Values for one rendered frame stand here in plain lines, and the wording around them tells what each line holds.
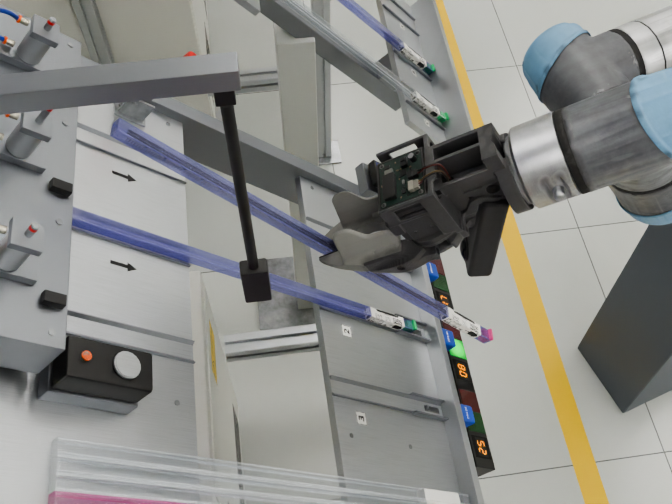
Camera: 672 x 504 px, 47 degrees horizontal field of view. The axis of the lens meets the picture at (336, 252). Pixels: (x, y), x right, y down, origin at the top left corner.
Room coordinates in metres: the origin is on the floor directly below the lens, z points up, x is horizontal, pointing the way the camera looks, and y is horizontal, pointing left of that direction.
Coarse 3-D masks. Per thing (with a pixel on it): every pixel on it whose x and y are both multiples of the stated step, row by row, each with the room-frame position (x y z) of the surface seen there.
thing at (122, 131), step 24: (120, 120) 0.43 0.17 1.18; (144, 144) 0.42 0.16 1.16; (192, 168) 0.43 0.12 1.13; (216, 192) 0.42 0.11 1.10; (264, 216) 0.42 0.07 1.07; (288, 216) 0.43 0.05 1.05; (312, 240) 0.42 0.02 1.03; (408, 288) 0.43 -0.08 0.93; (432, 312) 0.42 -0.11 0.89; (480, 336) 0.42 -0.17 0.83
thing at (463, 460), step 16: (416, 272) 0.57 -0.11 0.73; (416, 288) 0.55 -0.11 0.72; (432, 320) 0.49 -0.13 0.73; (432, 336) 0.47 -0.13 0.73; (432, 352) 0.45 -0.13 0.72; (432, 368) 0.43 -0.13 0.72; (448, 368) 0.42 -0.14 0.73; (448, 384) 0.40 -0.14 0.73; (448, 400) 0.38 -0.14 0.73; (448, 416) 0.36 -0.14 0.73; (448, 432) 0.34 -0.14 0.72; (464, 432) 0.34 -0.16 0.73; (464, 448) 0.32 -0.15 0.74; (464, 464) 0.30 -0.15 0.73; (464, 480) 0.28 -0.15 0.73; (480, 496) 0.26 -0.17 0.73
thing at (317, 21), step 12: (288, 0) 0.82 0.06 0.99; (300, 12) 0.83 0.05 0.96; (312, 12) 0.84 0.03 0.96; (312, 24) 0.83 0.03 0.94; (324, 24) 0.83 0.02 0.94; (336, 36) 0.83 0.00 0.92; (348, 48) 0.83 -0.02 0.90; (360, 48) 0.85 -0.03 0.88; (360, 60) 0.84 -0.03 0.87; (372, 60) 0.84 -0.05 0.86; (384, 72) 0.84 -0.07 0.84; (396, 84) 0.84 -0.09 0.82; (408, 96) 0.85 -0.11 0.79; (444, 120) 0.85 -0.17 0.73
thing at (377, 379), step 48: (336, 192) 0.65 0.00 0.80; (336, 288) 0.49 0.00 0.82; (384, 288) 0.52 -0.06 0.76; (336, 336) 0.42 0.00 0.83; (384, 336) 0.45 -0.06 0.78; (336, 384) 0.35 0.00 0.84; (384, 384) 0.38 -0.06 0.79; (432, 384) 0.40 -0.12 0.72; (336, 432) 0.30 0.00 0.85; (384, 432) 0.31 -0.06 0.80; (432, 432) 0.33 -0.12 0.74; (384, 480) 0.26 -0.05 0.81; (432, 480) 0.27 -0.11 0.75
